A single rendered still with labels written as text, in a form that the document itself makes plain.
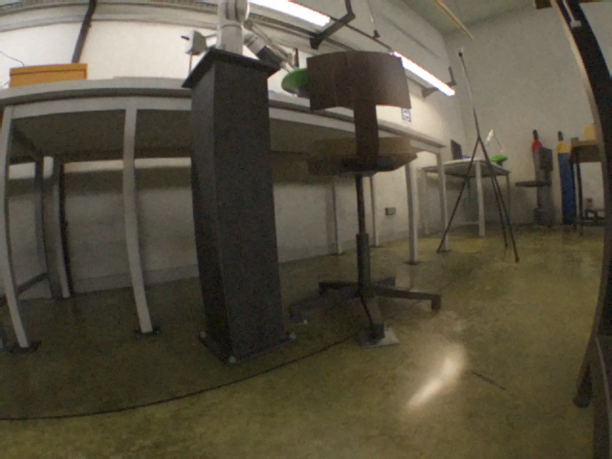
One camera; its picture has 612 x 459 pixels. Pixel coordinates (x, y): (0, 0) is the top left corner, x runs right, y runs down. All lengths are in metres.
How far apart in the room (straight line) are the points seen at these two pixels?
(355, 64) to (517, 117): 4.98
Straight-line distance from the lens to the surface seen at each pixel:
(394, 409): 0.58
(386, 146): 0.91
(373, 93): 0.86
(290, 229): 2.25
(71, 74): 1.21
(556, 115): 5.63
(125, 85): 1.07
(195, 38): 1.25
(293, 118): 1.29
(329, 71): 0.90
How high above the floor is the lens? 0.39
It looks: 3 degrees down
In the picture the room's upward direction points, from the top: 4 degrees counter-clockwise
